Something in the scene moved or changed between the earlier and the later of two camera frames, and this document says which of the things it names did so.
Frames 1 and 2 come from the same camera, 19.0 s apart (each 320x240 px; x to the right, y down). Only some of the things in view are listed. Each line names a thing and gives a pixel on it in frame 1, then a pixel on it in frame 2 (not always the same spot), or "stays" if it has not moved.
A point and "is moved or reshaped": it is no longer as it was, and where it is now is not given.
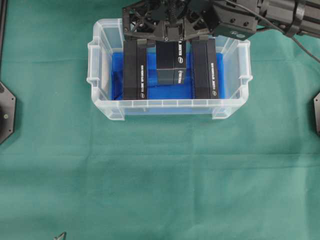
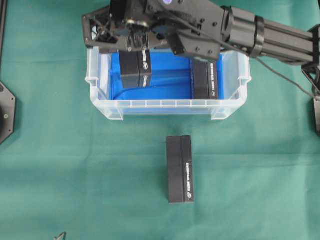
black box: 134,70 is moved or reshaped
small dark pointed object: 61,237 stays
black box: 204,69 stays
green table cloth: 65,167 stays
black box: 171,54 -> 180,169
